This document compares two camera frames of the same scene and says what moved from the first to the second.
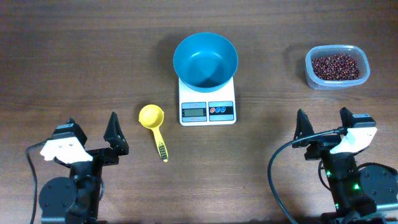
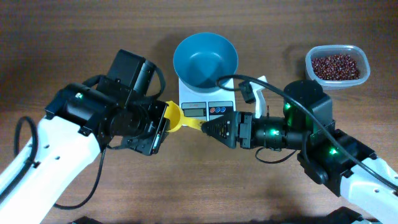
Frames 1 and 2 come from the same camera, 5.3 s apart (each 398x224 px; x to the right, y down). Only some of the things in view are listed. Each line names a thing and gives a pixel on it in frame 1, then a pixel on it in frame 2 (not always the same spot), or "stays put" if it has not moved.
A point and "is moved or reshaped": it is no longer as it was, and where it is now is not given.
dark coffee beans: (336, 67) stays put
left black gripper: (98, 154) to (159, 125)
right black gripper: (324, 148) to (244, 135)
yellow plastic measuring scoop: (152, 116) is moved or reshaped
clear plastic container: (333, 66) stays put
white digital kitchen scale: (216, 107) stays put
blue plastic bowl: (205, 62) stays put
